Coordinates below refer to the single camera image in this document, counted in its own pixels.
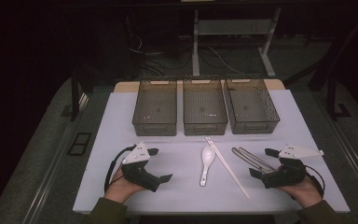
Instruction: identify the black metal stand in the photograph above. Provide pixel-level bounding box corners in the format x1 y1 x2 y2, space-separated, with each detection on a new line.
70 69 90 122
325 74 352 121

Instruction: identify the black floor outlet frame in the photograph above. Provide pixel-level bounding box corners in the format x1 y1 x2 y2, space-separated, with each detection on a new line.
67 132 92 157

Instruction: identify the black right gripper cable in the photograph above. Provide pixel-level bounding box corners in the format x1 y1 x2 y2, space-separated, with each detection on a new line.
304 164 326 198

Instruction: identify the translucent grey storage bin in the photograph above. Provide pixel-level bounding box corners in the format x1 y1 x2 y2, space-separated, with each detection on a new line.
182 77 228 136
131 78 178 137
223 77 281 135

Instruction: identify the black floor cable tangle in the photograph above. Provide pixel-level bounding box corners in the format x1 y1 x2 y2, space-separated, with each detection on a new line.
127 34 194 77

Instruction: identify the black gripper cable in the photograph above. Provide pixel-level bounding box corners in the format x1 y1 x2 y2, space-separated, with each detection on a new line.
103 144 137 193
304 164 326 198

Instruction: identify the white ceramic spoon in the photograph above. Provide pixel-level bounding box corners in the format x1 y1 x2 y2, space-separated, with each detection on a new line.
199 146 217 188

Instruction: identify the white floor cable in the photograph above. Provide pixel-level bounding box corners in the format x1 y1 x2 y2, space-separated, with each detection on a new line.
199 45 250 77

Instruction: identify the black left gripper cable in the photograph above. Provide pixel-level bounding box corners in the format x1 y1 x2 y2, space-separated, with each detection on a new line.
103 144 137 193

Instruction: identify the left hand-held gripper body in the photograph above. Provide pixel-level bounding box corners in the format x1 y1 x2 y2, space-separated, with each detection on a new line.
120 142 162 192

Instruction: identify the white metal desk frame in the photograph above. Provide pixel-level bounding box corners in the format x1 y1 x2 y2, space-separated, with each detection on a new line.
191 7 282 78

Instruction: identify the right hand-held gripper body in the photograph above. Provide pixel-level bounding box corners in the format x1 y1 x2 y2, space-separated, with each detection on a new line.
260 143 324 189

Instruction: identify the person's left hand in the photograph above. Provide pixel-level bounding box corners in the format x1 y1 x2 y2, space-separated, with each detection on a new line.
103 166 145 204

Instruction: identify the person's right hand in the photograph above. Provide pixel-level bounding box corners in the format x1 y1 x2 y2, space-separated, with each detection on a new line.
276 174 324 209

